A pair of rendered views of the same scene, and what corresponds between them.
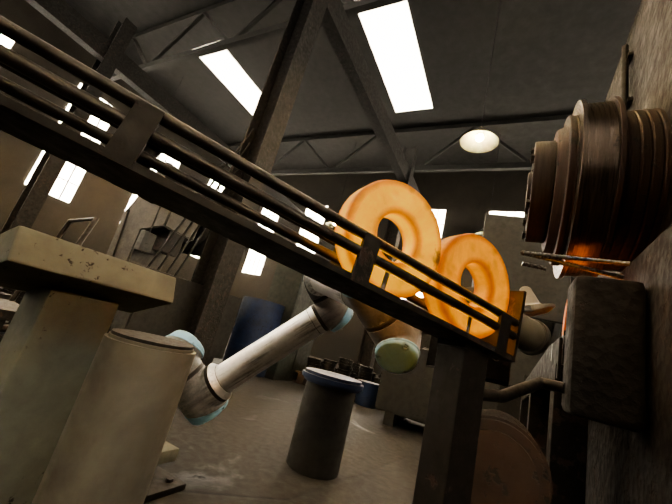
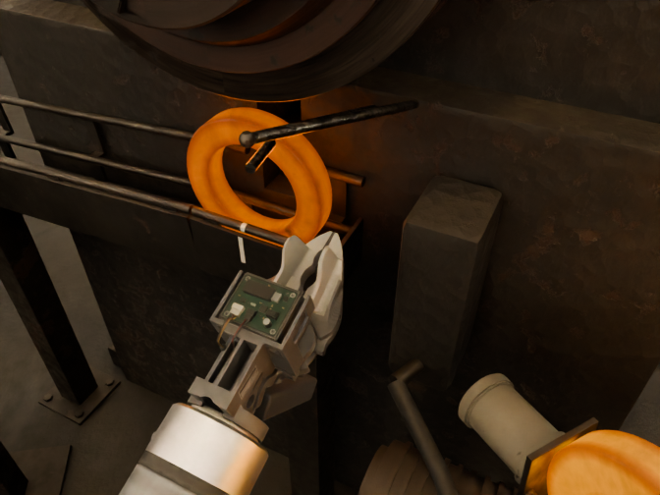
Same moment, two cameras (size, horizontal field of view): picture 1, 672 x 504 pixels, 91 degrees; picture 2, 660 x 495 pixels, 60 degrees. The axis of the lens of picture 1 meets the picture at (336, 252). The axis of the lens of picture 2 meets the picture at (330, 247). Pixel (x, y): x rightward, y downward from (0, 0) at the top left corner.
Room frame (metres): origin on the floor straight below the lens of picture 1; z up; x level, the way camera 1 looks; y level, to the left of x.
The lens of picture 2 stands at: (0.71, -0.04, 1.14)
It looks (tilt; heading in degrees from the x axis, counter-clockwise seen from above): 41 degrees down; 267
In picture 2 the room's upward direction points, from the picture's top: straight up
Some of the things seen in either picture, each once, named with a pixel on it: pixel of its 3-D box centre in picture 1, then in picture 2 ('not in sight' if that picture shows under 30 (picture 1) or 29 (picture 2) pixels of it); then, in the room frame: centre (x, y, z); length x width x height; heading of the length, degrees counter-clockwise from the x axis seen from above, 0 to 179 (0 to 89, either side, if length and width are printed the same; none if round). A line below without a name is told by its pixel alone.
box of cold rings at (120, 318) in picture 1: (163, 313); not in sight; (3.77, 1.65, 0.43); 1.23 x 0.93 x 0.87; 149
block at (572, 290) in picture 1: (604, 348); (441, 287); (0.56, -0.49, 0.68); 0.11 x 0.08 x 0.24; 61
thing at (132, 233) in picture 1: (160, 245); not in sight; (5.49, 2.87, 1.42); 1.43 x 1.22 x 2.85; 66
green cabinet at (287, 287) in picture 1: (291, 319); not in sight; (4.65, 0.36, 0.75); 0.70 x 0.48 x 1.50; 151
